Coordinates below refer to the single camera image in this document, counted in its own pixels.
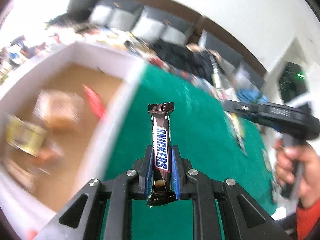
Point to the snickers bar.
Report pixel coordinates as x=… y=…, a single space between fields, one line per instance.
x=162 y=192

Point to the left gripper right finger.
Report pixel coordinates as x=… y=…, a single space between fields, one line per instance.
x=221 y=210

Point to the far left grey pillow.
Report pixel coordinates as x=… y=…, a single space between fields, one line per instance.
x=119 y=14

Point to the red sleeve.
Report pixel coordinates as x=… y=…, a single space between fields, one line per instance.
x=308 y=221

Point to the green satin bedspread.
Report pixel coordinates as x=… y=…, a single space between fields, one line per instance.
x=199 y=128

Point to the person's right hand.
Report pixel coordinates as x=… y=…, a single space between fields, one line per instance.
x=298 y=165

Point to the yellow brown snack packet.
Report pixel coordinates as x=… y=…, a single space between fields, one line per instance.
x=25 y=136

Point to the blue cloth pile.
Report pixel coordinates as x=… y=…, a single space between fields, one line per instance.
x=251 y=96

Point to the clear biscuit pack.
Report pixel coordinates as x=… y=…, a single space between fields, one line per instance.
x=59 y=111

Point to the red snack packet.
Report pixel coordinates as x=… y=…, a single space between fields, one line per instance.
x=95 y=102

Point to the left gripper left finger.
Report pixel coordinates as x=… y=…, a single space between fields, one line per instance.
x=102 y=209

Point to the long black-tipped snack pack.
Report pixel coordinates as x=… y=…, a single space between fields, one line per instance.
x=237 y=130

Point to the grey pillow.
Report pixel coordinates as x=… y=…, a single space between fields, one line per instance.
x=154 y=24
x=119 y=14

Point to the white storage box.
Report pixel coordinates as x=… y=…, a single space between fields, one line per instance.
x=79 y=94

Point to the black puffer jacket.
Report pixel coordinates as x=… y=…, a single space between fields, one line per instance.
x=201 y=64

